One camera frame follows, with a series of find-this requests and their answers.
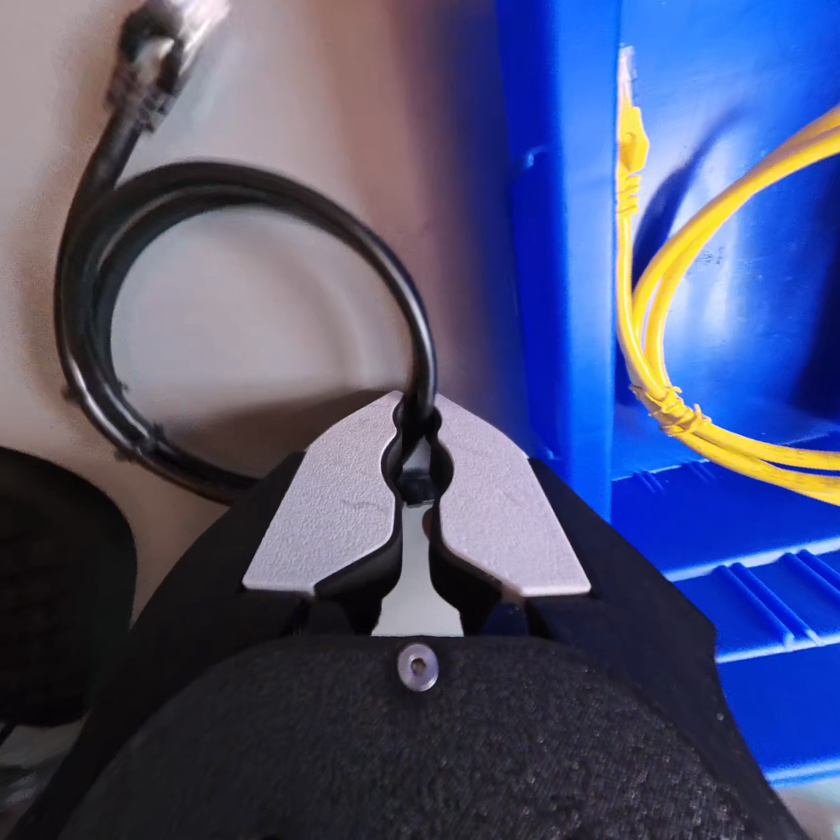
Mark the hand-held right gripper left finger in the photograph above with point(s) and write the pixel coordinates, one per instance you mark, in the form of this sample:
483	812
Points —
328	512

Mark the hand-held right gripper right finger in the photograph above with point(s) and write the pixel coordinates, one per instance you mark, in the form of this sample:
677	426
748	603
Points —
505	518

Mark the blue plastic storage bin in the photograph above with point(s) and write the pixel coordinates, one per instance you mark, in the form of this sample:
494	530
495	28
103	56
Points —
558	262

